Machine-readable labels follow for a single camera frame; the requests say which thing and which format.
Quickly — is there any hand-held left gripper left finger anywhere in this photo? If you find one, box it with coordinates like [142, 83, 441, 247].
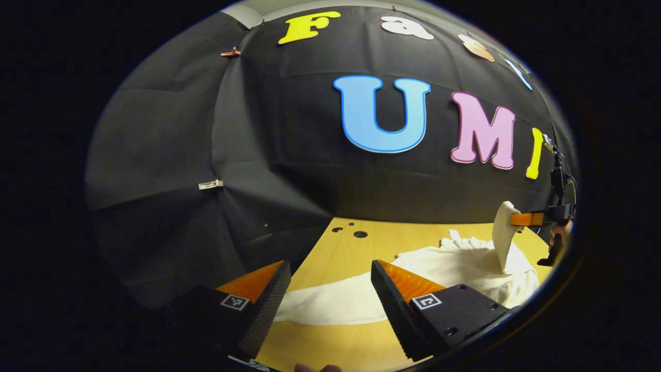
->
[170, 260, 292, 361]

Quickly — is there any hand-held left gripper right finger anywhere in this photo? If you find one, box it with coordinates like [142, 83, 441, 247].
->
[371, 259, 517, 362]

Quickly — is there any white zip sweatshirt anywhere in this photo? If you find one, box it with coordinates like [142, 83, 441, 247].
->
[274, 200, 540, 326]

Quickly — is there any black backdrop cloth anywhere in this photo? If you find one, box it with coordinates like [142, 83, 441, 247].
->
[85, 3, 579, 311]

